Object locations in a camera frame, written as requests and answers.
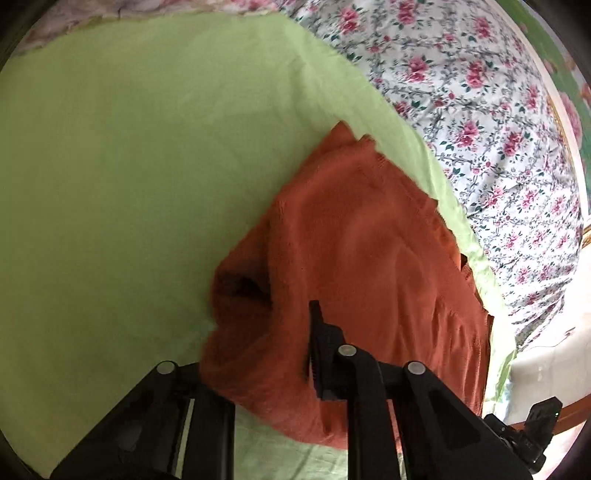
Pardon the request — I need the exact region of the rust orange fleece cloth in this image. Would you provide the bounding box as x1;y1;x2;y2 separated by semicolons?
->
199;123;493;449

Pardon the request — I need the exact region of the light green bed sheet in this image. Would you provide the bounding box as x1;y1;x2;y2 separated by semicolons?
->
1;13;508;476

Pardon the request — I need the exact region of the white floral quilt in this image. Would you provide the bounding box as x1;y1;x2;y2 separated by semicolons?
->
230;0;584;347

